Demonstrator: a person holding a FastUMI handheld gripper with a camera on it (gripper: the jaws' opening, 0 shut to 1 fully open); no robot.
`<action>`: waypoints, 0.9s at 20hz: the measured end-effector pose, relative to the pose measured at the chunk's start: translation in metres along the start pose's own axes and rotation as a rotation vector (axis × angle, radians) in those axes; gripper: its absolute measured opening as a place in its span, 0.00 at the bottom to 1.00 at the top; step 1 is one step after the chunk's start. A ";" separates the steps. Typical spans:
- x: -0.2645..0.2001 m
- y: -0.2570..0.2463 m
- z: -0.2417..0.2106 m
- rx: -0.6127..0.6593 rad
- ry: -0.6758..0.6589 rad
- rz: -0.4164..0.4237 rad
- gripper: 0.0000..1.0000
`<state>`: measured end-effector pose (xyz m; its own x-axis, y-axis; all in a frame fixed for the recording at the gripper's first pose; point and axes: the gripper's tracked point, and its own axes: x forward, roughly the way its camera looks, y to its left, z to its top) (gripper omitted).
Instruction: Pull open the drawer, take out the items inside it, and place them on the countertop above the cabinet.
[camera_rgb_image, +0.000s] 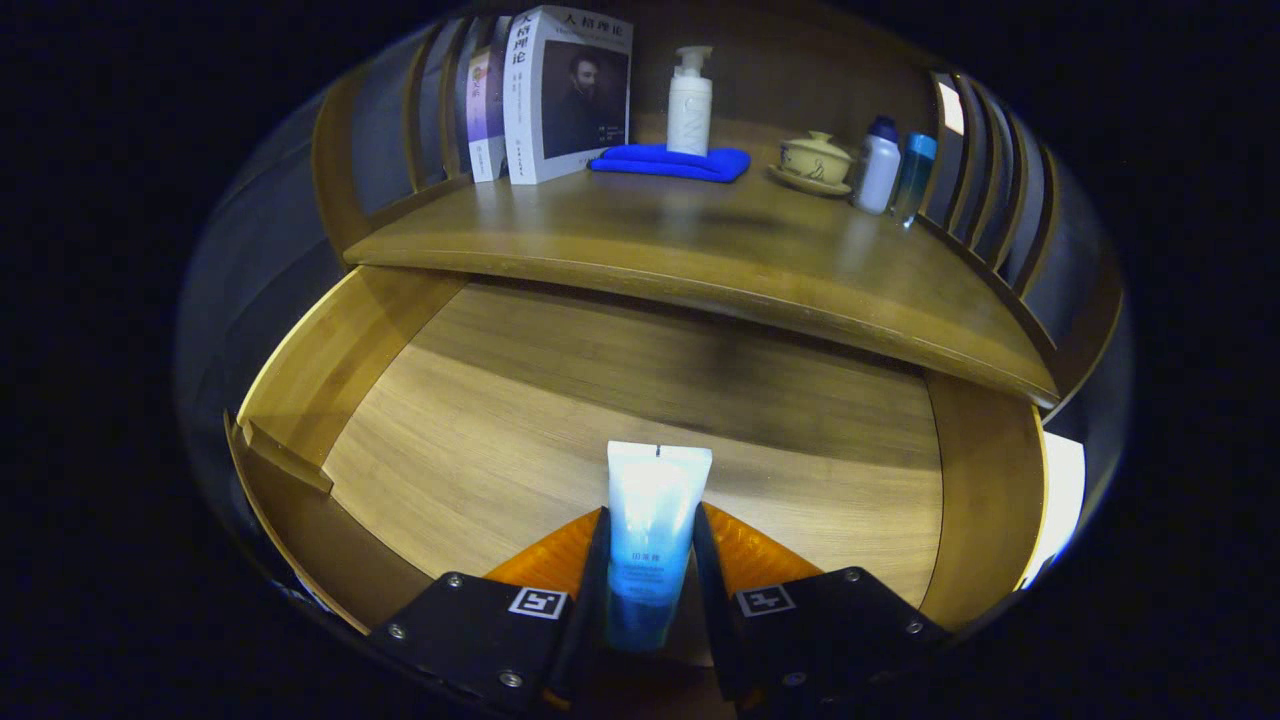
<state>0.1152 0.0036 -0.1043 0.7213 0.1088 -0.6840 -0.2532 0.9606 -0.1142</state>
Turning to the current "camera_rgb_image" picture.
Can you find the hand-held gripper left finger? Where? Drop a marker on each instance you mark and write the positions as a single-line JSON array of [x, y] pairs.
[[595, 590]]

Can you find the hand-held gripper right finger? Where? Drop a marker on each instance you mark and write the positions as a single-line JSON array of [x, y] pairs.
[[708, 590]]

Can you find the blue cosmetic tube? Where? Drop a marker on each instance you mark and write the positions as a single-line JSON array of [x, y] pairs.
[[650, 540]]

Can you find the wooden drawer with black knob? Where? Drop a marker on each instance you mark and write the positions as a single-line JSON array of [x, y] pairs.
[[600, 400]]

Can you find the wooden countertop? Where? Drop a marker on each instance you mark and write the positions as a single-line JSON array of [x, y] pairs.
[[700, 250]]

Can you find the wooden cabinet with slatted sides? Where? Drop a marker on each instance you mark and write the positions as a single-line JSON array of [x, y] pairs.
[[790, 70]]

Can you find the yellow saucer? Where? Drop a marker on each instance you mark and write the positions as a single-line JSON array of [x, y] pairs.
[[800, 186]]

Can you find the blue folded cloth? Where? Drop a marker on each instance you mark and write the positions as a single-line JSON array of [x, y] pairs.
[[630, 160]]

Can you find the yellow lidded teacup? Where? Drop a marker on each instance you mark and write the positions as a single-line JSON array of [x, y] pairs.
[[815, 158]]

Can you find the white bottle with blue cap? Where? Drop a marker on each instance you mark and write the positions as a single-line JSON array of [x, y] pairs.
[[877, 170]]

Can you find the teal clear bottle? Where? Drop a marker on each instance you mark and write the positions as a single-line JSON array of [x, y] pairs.
[[914, 180]]

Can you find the white pump bottle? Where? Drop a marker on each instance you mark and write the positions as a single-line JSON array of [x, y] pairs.
[[690, 115]]

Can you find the purple book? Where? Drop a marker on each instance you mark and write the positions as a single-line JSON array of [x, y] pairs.
[[485, 110]]

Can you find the white book with portrait cover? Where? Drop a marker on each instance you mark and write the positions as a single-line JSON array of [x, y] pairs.
[[530, 100]]

